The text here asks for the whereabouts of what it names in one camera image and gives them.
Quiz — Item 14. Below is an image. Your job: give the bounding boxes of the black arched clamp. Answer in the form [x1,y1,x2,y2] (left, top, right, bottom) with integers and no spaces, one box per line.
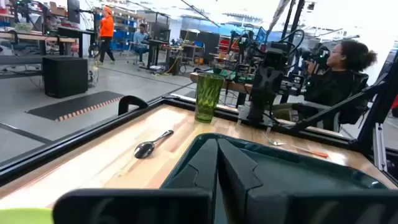
[118,95,149,116]

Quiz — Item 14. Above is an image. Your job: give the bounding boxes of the fork with orange handle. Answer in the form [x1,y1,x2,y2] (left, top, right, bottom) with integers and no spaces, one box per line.
[267,139,330,159]

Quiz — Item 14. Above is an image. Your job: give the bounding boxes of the black rig frame struts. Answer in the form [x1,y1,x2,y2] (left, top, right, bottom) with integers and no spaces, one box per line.
[289,49,398,172]

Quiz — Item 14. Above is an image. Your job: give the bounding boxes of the black desk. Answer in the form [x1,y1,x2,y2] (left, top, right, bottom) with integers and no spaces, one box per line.
[57,26,96,58]

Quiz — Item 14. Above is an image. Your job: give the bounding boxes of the green faceted glass tumbler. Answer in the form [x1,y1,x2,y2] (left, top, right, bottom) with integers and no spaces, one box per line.
[195,72,225,124]

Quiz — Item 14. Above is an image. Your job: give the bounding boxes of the dark green plastic tray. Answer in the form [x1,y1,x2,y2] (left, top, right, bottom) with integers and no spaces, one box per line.
[160,133,389,191]

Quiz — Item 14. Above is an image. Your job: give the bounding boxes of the lime green plate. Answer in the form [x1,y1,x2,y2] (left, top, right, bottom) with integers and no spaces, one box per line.
[0,207,53,224]

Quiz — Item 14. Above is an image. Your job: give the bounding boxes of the black monitor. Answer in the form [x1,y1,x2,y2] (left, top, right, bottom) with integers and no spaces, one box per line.
[67,0,81,24]

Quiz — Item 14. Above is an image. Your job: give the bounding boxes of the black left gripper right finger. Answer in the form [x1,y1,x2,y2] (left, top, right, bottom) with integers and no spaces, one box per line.
[217,139,264,224]

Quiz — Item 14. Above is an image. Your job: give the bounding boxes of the red tool cart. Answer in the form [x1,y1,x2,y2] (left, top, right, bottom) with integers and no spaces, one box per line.
[217,34,240,55]

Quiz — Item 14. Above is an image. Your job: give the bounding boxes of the person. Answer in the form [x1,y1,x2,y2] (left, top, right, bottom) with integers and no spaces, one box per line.
[303,39,379,131]
[95,6,116,65]
[132,23,150,65]

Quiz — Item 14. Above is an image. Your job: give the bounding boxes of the black video camera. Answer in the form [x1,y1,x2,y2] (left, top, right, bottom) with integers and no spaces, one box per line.
[300,46,331,70]

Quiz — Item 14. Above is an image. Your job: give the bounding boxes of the silver metal spoon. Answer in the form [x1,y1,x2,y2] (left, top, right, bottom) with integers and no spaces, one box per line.
[134,129,175,159]

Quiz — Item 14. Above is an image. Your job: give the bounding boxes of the wooden top workbench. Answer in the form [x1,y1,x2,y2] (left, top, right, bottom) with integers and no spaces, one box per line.
[0,30,77,57]

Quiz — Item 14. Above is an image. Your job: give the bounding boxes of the blue storage shelving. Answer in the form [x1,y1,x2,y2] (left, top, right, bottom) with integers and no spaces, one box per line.
[95,7,170,52]

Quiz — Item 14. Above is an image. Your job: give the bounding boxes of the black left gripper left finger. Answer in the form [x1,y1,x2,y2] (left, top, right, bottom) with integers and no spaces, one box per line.
[160,138,218,191]

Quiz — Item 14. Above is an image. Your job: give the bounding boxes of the black floor mat striped edge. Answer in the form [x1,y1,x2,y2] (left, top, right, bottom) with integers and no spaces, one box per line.
[26,90,125,123]

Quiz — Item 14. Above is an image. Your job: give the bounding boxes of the black box cabinet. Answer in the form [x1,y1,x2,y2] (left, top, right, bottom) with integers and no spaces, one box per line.
[42,57,89,99]

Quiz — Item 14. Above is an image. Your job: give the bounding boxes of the black office chair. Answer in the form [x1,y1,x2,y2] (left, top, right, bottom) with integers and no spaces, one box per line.
[338,73,371,125]

